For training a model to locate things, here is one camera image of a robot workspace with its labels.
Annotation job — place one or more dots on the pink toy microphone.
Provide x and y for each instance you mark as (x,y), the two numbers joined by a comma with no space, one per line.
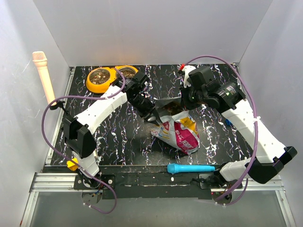
(40,61)

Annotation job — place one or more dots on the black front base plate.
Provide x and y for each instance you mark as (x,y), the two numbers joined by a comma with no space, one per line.
(151,182)

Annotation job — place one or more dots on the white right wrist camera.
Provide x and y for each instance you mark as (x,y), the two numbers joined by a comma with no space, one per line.
(186,69)

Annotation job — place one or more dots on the blue toy microphone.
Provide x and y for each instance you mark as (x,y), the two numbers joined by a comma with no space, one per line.
(178,168)

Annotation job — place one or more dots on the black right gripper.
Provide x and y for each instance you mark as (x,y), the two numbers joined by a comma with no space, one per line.
(186,103)

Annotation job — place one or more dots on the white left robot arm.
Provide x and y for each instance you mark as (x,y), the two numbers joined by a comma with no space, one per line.
(78,131)

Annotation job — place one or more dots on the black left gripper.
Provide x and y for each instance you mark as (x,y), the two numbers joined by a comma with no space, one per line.
(149,110)

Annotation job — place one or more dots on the pet food bag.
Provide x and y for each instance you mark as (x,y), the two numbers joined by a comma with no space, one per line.
(175,126)

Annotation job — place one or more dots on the black microphone stand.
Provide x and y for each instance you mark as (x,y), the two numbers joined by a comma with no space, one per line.
(59,104)

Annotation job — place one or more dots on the aluminium front rail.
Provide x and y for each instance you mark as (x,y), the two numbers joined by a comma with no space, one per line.
(46,182)

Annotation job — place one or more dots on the metal food scoop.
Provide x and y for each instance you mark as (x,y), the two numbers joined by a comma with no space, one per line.
(152,119)

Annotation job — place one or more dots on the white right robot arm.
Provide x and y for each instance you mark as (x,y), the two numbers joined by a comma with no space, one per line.
(271,155)

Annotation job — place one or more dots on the blue white toy block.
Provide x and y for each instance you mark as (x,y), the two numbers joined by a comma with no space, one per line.
(228,122)

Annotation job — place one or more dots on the orange double pet bowl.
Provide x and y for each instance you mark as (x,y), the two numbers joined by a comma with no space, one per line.
(99,79)

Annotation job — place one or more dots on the yellow toy brick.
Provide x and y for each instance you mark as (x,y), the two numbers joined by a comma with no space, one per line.
(72,164)

